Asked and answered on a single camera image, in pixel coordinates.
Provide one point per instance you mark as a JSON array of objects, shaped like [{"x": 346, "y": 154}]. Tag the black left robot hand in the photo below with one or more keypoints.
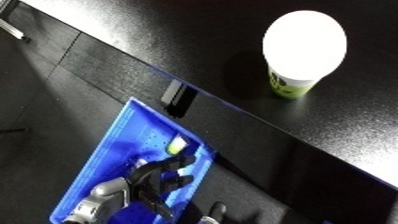
[{"x": 151, "y": 183}]

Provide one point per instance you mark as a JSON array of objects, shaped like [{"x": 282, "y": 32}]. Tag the pale left robot arm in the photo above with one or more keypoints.
[{"x": 98, "y": 203}]

